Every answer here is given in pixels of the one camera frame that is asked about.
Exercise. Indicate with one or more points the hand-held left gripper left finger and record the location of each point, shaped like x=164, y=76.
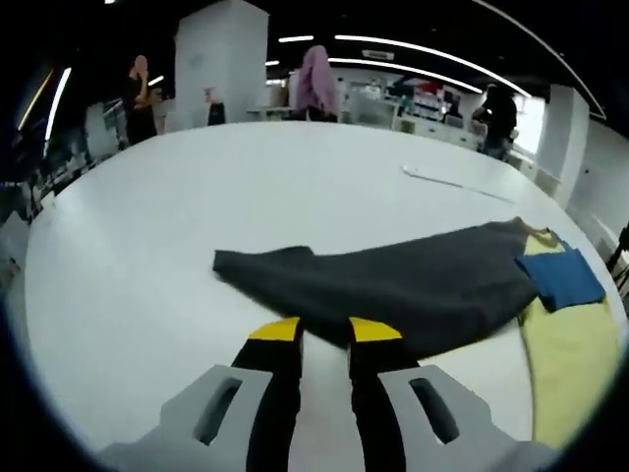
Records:
x=272, y=393

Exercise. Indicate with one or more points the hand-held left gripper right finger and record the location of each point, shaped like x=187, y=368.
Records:
x=378, y=393

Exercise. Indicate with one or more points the yellow blue grey garment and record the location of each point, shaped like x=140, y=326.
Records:
x=393, y=285

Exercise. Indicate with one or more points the white template sheet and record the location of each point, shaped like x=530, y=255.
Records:
x=432, y=176

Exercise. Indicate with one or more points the white square pillar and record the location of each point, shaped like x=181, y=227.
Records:
x=221, y=64

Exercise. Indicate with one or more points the long ceiling light strip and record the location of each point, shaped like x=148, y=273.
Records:
x=432, y=51

